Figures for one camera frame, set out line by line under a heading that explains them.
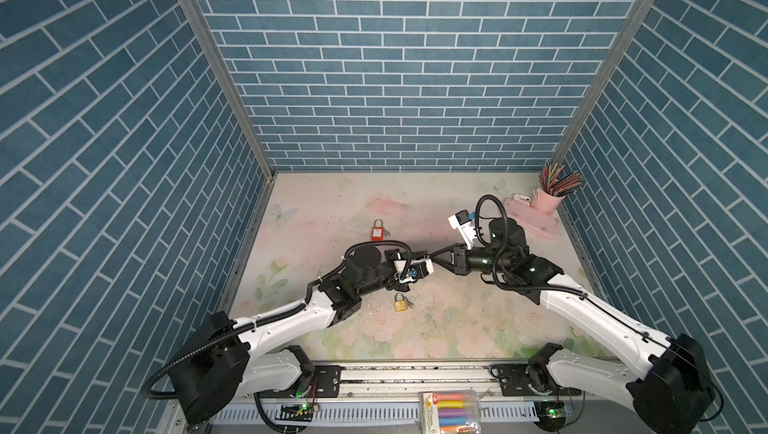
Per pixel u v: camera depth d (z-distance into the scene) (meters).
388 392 0.74
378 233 1.02
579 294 0.50
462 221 0.68
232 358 0.40
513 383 0.73
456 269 0.66
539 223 1.02
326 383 0.74
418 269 0.60
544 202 1.05
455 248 0.68
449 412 0.68
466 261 0.65
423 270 0.60
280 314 0.48
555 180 1.04
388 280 0.65
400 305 0.87
